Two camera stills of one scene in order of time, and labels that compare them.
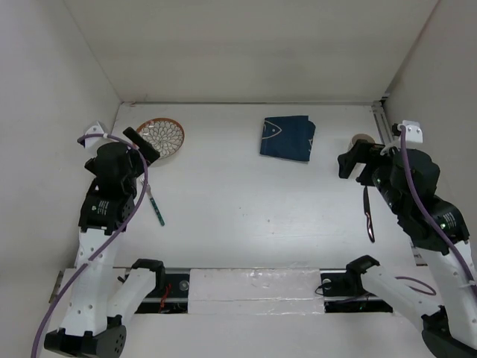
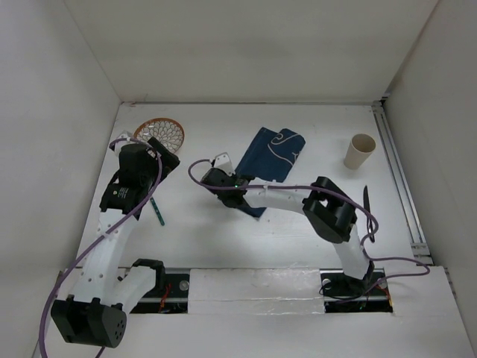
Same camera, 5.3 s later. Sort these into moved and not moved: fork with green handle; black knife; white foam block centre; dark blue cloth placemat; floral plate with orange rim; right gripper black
Moved: dark blue cloth placemat; right gripper black
Not moved: black knife; fork with green handle; floral plate with orange rim; white foam block centre
